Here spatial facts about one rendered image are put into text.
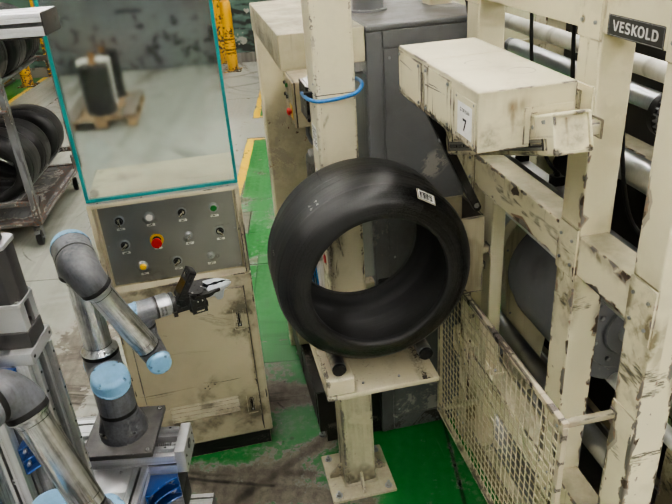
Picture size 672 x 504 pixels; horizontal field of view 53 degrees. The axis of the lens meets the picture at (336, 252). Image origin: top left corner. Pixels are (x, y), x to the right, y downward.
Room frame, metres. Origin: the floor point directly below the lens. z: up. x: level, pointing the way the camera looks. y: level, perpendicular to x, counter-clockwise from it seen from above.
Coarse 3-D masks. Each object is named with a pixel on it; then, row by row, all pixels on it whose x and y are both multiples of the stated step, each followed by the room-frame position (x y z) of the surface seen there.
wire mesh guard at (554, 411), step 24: (456, 312) 1.98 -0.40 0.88; (480, 312) 1.79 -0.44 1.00; (456, 360) 1.97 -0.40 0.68; (456, 384) 1.97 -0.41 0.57; (480, 384) 1.76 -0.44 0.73; (528, 384) 1.44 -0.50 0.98; (456, 408) 1.97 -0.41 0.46; (504, 408) 1.58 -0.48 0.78; (552, 408) 1.32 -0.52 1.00; (528, 432) 1.44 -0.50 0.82; (552, 432) 1.32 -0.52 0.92; (552, 456) 1.31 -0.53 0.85; (480, 480) 1.73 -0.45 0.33; (504, 480) 1.55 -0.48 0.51
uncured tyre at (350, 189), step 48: (336, 192) 1.73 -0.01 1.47; (384, 192) 1.72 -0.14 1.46; (432, 192) 1.77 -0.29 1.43; (288, 240) 1.69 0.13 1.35; (432, 240) 2.01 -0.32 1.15; (288, 288) 1.66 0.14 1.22; (384, 288) 1.99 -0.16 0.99; (432, 288) 1.92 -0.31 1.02; (336, 336) 1.66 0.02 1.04; (384, 336) 1.82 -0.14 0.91
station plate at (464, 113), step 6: (462, 108) 1.56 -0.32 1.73; (468, 108) 1.53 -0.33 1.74; (462, 114) 1.56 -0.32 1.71; (468, 114) 1.53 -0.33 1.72; (462, 120) 1.56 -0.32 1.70; (468, 120) 1.53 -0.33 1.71; (462, 126) 1.56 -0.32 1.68; (468, 126) 1.53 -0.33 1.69; (462, 132) 1.56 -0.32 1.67; (468, 132) 1.53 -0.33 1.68; (468, 138) 1.52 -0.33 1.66
